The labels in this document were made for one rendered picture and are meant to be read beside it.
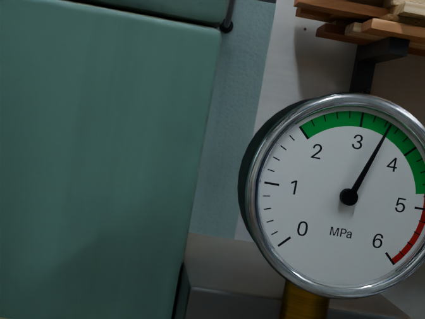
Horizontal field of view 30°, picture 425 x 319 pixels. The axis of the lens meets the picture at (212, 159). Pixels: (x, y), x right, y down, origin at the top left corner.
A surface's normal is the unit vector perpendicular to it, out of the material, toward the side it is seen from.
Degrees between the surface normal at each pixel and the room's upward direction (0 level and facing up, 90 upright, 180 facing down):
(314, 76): 90
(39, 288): 90
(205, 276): 0
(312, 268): 90
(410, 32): 89
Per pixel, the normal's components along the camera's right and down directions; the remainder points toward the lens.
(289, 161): 0.09, 0.07
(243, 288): 0.18, -0.98
